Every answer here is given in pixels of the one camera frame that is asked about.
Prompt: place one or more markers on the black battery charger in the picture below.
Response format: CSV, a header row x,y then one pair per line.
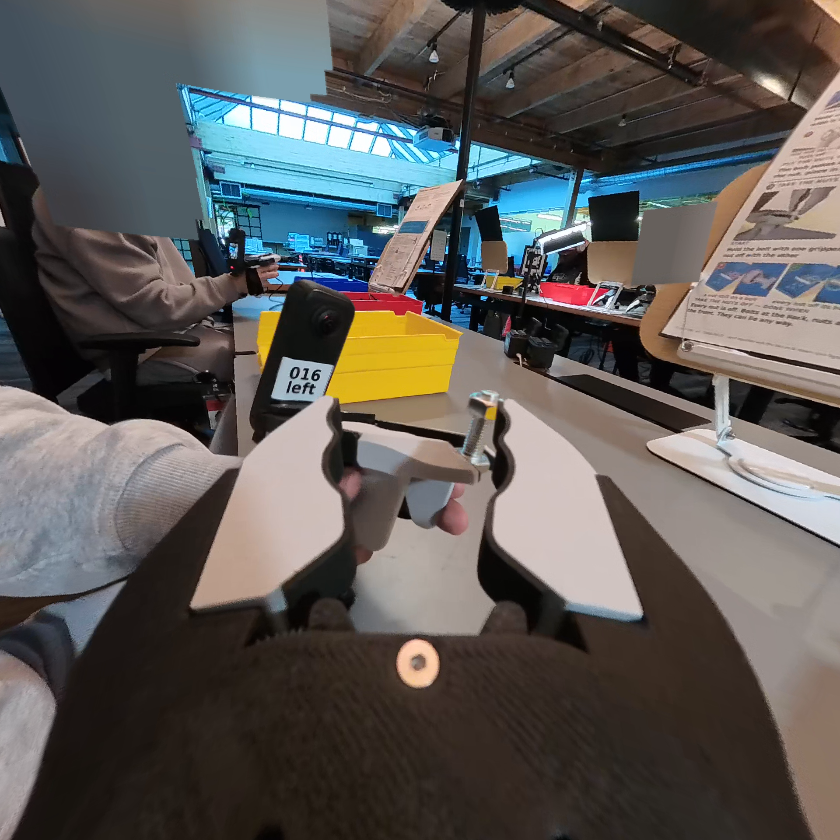
x,y
520,344
550,348

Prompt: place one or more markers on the person's grey sweatshirt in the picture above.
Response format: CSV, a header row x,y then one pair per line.
x,y
26,754

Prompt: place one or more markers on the long wooden office desk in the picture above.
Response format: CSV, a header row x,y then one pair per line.
x,y
590,310

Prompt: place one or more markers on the silver hex bolt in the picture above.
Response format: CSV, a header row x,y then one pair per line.
x,y
474,439

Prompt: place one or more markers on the person's left forearm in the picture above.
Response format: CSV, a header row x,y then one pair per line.
x,y
98,485

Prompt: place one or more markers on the yellow plastic bin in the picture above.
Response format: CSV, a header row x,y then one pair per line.
x,y
506,283
394,361

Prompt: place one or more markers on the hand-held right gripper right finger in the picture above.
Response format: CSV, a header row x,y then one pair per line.
x,y
558,525

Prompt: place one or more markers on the red plastic bin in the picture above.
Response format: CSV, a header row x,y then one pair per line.
x,y
571,294
387,305

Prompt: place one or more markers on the black office chair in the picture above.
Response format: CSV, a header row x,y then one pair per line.
x,y
26,295

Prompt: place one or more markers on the white ceiling projector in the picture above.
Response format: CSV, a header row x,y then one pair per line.
x,y
433,138

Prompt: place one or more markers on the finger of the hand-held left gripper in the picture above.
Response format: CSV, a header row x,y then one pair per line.
x,y
430,505
407,459

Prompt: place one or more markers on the printed instruction sheet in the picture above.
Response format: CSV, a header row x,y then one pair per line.
x,y
774,262

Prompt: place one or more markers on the person's left hand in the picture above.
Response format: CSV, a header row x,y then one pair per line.
x,y
453,518

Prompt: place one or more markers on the wooden document board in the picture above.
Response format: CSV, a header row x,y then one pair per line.
x,y
494,256
610,262
656,308

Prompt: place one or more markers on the grey desk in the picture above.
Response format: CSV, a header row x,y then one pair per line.
x,y
656,512

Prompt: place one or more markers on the fiducial marker tag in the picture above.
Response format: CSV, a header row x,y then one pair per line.
x,y
533,259

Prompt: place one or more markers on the blue plastic bin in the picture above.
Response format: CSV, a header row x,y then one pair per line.
x,y
334,284

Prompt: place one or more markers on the wooden board with sheet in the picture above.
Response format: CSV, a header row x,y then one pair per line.
x,y
413,236

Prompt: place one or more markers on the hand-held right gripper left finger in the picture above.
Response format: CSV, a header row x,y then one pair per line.
x,y
275,512

